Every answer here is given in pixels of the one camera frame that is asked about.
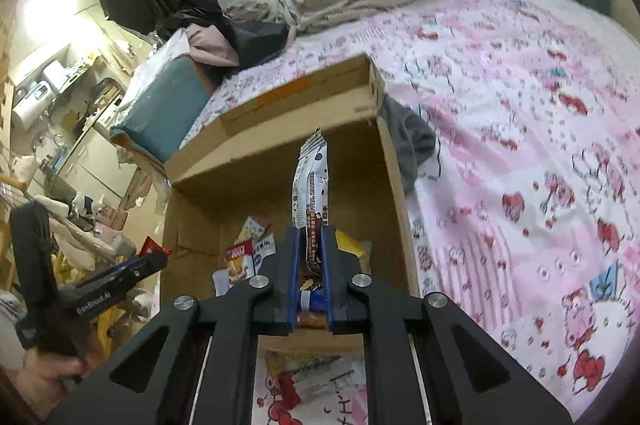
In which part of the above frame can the grey cloth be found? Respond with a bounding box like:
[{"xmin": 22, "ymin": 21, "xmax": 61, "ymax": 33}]
[{"xmin": 382, "ymin": 95, "xmax": 439, "ymax": 196}]

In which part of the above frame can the white cartoon snack packet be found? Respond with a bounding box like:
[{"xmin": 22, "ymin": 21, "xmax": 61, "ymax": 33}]
[{"xmin": 212, "ymin": 269, "xmax": 234, "ymax": 299}]

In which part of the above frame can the small white snack packet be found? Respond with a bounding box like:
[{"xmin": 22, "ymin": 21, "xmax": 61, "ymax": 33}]
[{"xmin": 251, "ymin": 232, "xmax": 277, "ymax": 274}]

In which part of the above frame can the red and white snack packet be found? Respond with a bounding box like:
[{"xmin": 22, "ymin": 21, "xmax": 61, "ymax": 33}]
[{"xmin": 225, "ymin": 241, "xmax": 256, "ymax": 284}]

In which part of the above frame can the pink cloth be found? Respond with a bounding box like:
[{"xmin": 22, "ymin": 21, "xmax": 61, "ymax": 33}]
[{"xmin": 182, "ymin": 23, "xmax": 241, "ymax": 68}]

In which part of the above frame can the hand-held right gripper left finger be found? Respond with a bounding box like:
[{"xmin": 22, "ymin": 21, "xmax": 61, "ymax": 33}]
[{"xmin": 45, "ymin": 225, "xmax": 303, "ymax": 425}]

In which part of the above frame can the cardboard box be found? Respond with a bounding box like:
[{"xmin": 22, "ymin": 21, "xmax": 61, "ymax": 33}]
[{"xmin": 160, "ymin": 52, "xmax": 421, "ymax": 356}]

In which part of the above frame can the brown and white snack packet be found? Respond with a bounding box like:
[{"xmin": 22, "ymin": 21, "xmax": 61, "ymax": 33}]
[{"xmin": 292, "ymin": 127, "xmax": 332, "ymax": 341}]

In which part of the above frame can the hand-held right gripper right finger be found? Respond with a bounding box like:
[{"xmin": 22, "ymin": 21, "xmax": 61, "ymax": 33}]
[{"xmin": 320, "ymin": 225, "xmax": 573, "ymax": 425}]

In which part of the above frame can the clear plastic snack packet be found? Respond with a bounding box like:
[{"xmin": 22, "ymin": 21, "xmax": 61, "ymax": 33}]
[{"xmin": 260, "ymin": 350, "xmax": 369, "ymax": 408}]

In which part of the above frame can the pink printed bedsheet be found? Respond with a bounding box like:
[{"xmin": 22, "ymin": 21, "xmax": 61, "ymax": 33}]
[{"xmin": 180, "ymin": 0, "xmax": 640, "ymax": 425}]

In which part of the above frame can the beige cabinet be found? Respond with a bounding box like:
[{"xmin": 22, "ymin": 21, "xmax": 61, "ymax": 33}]
[{"xmin": 50, "ymin": 120, "xmax": 142, "ymax": 202}]

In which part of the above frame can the yellow cartoon snack packet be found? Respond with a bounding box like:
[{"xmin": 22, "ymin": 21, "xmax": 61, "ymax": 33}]
[{"xmin": 240, "ymin": 216, "xmax": 274, "ymax": 247}]

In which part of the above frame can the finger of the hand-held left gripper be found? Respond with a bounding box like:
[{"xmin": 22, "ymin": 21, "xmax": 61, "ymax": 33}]
[{"xmin": 106, "ymin": 252, "xmax": 169, "ymax": 287}]

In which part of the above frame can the person's left hand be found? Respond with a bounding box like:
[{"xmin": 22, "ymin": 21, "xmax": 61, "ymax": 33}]
[{"xmin": 10, "ymin": 345, "xmax": 94, "ymax": 412}]

